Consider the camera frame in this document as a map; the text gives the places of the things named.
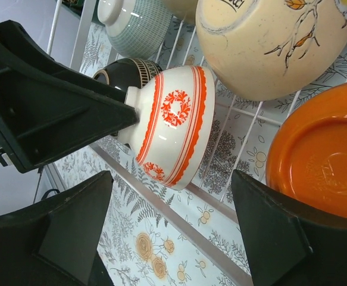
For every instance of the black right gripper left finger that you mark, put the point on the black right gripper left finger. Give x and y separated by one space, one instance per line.
54 241

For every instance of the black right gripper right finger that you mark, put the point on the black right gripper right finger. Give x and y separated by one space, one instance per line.
286 241

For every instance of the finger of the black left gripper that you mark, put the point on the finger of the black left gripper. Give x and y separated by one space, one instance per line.
47 110

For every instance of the white bowl red wreath pattern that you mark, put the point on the white bowl red wreath pattern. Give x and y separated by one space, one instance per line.
178 141

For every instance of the white wire dish rack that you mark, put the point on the white wire dish rack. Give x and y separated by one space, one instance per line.
295 225

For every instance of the cream bird pattern bowl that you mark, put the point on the cream bird pattern bowl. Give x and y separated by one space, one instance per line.
267 49

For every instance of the orange plastic bowl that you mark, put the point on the orange plastic bowl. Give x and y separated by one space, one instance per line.
307 159

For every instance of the black gold pattern bowl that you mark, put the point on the black gold pattern bowl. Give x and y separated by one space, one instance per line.
143 76

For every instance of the green compartment organizer tray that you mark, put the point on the green compartment organizer tray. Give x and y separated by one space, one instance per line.
77 8

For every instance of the pale green check bowl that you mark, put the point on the pale green check bowl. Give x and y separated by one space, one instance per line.
135 29

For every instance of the olive tan bowl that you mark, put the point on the olive tan bowl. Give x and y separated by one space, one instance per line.
184 10

